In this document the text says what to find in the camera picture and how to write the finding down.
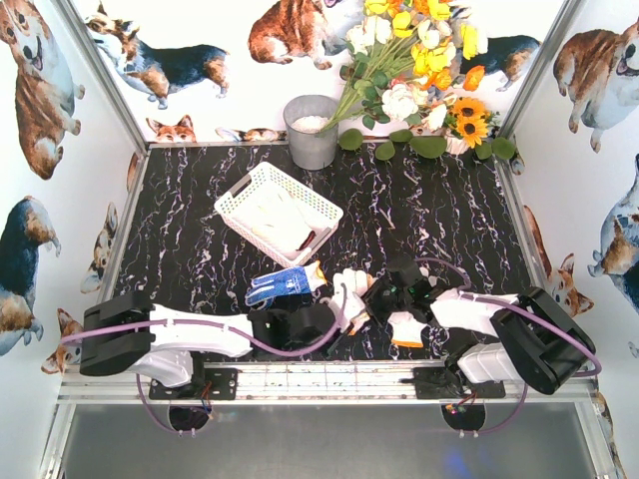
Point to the yellow dotted white glove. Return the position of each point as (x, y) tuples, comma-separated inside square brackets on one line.
[(347, 301)]

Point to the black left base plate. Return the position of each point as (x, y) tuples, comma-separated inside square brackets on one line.
[(215, 384)]

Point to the aluminium front rail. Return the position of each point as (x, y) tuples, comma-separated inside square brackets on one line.
[(279, 382)]

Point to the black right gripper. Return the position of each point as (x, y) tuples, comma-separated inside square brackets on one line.
[(378, 295)]

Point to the blue dotted white glove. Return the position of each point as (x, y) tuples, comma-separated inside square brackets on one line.
[(265, 289)]

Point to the white glove orange cuff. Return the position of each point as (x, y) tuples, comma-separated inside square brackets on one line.
[(406, 329)]

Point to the artificial flower bouquet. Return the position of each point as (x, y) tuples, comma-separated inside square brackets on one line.
[(417, 63)]

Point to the grey metal bucket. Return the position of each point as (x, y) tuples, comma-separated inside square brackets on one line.
[(312, 139)]

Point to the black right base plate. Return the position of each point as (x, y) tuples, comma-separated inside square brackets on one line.
[(440, 383)]

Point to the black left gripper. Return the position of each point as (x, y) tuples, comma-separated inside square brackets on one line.
[(323, 323)]

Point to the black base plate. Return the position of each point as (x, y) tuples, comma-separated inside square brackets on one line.
[(215, 384), (440, 383)]

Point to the white perforated storage basket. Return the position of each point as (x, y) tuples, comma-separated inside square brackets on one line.
[(237, 204)]

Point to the cream knit glove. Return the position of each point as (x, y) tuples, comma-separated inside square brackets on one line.
[(279, 222)]

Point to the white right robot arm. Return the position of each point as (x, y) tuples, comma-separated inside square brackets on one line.
[(535, 340)]

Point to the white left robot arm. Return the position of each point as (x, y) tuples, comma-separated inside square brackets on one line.
[(130, 333)]

